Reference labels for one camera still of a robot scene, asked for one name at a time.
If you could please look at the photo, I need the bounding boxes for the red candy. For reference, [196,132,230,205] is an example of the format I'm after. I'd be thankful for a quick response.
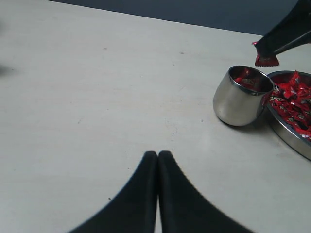
[255,52,279,67]

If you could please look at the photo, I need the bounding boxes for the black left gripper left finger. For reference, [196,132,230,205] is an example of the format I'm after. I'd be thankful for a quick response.
[71,151,157,233]

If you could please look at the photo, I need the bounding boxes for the stainless steel cup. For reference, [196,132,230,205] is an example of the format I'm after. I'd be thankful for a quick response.
[213,65,275,127]

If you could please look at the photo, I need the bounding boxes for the pile of red wrapped candies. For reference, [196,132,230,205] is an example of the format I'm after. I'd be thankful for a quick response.
[267,70,311,142]

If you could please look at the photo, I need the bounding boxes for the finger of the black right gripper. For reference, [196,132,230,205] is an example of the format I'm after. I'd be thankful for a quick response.
[262,31,311,58]
[255,0,311,55]

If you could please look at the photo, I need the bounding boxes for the red candies inside cup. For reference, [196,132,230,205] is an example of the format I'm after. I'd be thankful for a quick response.
[234,68,259,90]

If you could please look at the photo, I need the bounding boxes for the round steel bowl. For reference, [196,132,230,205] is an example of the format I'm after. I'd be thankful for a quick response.
[264,70,311,161]

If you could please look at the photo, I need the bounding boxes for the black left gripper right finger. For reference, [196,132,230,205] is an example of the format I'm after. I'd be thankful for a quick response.
[158,150,252,233]

